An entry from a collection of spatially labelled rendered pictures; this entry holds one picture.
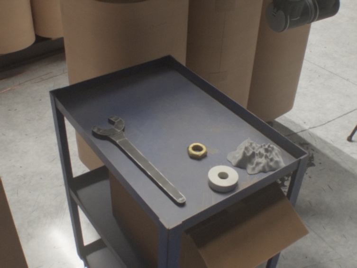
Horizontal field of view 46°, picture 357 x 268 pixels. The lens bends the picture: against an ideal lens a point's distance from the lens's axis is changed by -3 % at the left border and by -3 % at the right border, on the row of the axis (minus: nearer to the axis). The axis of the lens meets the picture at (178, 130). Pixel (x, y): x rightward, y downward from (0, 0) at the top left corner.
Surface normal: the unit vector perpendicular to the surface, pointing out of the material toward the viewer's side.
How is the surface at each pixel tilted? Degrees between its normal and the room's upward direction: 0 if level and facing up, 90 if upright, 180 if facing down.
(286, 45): 90
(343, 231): 0
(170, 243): 90
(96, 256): 0
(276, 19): 96
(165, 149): 0
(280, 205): 26
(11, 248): 90
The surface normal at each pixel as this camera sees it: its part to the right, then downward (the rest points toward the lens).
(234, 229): 0.28, -0.49
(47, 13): -0.04, 0.60
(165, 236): -0.81, 0.33
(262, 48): -0.32, 0.56
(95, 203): 0.04, -0.80
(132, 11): 0.25, 0.59
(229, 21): 0.50, 0.54
